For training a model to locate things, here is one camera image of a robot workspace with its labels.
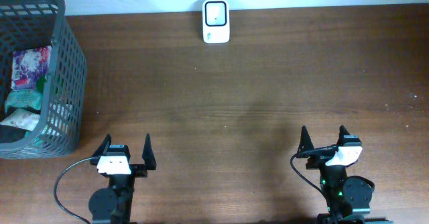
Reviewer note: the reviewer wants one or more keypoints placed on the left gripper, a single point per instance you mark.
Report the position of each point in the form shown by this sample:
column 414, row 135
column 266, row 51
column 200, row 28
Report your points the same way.
column 140, row 170

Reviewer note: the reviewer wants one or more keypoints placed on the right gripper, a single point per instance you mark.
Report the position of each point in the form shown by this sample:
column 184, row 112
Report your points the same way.
column 304, row 151

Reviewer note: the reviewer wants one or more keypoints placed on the white leafy cream tube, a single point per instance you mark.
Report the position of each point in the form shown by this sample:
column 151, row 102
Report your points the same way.
column 22, row 119

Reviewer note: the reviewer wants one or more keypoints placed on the mint green wipes packet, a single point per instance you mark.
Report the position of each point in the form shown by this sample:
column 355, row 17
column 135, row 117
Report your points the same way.
column 24, row 99

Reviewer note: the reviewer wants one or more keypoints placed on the purple floral pack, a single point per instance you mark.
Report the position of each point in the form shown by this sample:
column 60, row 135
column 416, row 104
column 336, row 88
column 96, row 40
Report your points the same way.
column 28, row 66

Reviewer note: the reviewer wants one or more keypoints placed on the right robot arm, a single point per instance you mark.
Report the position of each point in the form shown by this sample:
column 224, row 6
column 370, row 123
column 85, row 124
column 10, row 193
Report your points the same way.
column 347, row 197

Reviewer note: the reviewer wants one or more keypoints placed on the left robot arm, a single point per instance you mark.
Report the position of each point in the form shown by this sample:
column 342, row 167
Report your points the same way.
column 113, row 204

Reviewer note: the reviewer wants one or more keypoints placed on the white barcode scanner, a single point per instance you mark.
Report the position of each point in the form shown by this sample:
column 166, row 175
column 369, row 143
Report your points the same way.
column 215, row 22

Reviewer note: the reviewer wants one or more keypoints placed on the grey plastic mesh basket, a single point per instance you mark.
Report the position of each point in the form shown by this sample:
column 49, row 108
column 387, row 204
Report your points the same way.
column 27, row 24

